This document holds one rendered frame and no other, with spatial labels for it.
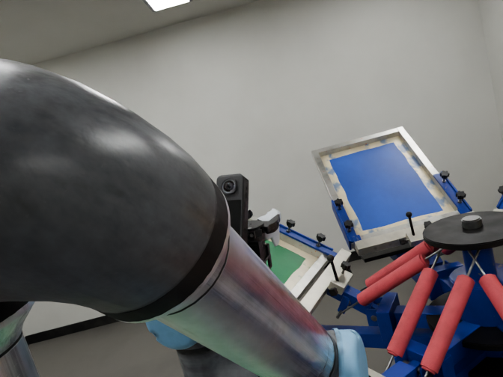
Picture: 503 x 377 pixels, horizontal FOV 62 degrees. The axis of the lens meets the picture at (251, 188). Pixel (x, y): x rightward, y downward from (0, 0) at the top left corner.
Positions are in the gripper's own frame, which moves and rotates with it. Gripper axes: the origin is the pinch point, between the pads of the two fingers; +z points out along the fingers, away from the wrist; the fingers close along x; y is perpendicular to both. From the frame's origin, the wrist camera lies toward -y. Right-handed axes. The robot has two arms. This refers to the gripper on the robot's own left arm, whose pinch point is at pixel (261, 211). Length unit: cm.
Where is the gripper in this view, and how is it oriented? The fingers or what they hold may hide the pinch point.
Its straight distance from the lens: 77.7
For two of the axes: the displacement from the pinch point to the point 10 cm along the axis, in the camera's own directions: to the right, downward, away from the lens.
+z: 3.1, -2.3, 9.2
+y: 1.3, 9.7, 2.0
